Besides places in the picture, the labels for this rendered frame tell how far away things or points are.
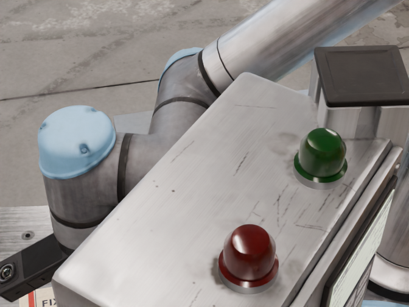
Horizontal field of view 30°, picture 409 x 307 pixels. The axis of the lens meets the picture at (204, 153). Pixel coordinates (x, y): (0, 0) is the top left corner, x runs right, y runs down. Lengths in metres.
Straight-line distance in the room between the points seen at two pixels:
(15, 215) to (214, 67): 0.53
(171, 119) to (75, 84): 1.97
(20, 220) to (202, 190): 0.87
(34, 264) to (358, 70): 0.57
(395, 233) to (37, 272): 0.39
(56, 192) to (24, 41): 2.23
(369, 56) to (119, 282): 0.18
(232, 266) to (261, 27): 0.49
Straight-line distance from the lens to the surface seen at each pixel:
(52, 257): 0.88
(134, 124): 1.35
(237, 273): 0.32
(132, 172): 0.74
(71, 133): 0.74
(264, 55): 0.78
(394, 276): 0.79
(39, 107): 2.67
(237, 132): 0.39
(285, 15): 0.77
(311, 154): 0.36
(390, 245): 0.78
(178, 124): 0.77
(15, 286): 0.90
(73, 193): 0.76
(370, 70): 0.40
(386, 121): 0.39
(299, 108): 0.41
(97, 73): 2.78
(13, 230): 1.21
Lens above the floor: 1.75
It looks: 45 degrees down
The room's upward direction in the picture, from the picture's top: straight up
